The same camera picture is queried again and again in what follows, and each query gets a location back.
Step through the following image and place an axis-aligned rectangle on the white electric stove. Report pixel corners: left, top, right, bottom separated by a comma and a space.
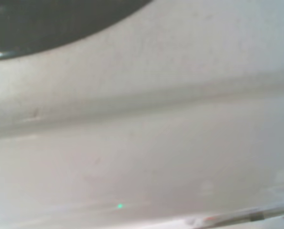
0, 0, 284, 229

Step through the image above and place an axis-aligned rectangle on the dark round pan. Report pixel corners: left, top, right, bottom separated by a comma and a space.
0, 0, 153, 63

